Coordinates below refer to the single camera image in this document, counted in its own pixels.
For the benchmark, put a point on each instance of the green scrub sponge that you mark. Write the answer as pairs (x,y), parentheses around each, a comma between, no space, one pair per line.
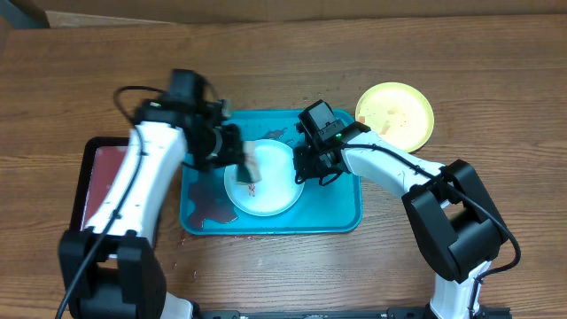
(248,171)

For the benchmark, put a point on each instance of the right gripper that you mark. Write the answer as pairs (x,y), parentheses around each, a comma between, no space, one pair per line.
(308,170)

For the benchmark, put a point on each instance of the light blue plate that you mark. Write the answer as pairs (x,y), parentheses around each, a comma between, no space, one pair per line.
(276,191)

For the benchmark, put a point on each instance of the yellow-green plate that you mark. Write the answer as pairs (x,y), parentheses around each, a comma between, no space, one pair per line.
(399,113)

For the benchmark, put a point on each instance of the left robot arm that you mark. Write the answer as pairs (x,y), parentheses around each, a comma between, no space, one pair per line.
(109,268)

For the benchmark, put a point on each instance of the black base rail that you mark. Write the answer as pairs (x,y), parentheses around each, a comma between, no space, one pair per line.
(354,314)

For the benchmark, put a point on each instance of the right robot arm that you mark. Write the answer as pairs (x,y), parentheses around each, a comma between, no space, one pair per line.
(458,229)

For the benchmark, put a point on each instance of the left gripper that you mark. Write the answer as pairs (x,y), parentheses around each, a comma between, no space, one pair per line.
(231,151)

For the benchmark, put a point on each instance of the black tray with red water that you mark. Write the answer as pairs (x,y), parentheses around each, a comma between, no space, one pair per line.
(101,162)

